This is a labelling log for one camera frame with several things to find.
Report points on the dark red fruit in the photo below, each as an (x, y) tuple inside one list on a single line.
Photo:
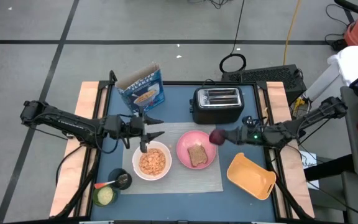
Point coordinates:
[(217, 137)]

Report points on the green cup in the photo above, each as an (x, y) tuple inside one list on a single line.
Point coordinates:
[(105, 196)]

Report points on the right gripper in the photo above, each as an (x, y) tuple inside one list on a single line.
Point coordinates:
[(249, 135)]

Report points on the black vertical frame post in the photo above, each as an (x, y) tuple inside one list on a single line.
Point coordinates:
[(113, 76)]

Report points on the black toaster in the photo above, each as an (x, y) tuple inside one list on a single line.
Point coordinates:
[(216, 113)]

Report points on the dark cup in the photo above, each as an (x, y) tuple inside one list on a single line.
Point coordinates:
[(117, 172)]

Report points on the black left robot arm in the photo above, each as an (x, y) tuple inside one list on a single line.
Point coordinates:
[(67, 123)]

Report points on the black table frame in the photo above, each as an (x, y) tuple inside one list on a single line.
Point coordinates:
[(182, 83)]

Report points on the brown toast slice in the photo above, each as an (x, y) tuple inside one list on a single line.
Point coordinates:
[(197, 155)]

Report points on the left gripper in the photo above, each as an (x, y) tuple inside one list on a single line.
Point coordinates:
[(126, 127)]

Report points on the yellow plastic basket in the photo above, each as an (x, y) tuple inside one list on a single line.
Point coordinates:
[(250, 177)]

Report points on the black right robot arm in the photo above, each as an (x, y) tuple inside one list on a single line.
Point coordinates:
[(291, 133)]

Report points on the white bagged trash bin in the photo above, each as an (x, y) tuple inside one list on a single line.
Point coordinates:
[(353, 62)]

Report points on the orange cereal flakes heap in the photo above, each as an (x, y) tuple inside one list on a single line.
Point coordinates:
[(152, 161)]

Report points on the pink plate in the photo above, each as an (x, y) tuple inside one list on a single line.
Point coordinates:
[(185, 143)]

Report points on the blue cereal box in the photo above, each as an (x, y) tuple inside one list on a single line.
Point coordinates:
[(145, 93)]

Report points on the white ceramic bowl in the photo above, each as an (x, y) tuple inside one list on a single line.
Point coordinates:
[(137, 168)]

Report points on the beige woven placemat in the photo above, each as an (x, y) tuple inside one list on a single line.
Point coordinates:
[(197, 183)]

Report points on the white paper sheet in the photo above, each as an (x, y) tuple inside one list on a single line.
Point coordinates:
[(309, 160)]

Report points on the wooden table side board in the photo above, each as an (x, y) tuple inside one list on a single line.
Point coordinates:
[(294, 174), (70, 174)]

